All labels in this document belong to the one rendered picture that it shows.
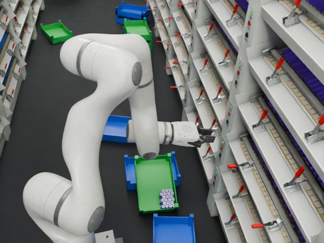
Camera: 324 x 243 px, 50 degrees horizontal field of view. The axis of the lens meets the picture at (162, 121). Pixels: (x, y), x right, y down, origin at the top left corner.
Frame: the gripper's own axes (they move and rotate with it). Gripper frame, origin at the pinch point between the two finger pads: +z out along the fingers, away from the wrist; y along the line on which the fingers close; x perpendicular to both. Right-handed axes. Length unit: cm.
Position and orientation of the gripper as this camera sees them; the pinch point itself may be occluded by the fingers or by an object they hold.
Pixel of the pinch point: (208, 135)
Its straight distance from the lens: 135.4
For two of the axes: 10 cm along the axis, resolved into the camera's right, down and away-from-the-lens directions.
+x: -2.1, 7.7, 6.0
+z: 9.7, 0.7, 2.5
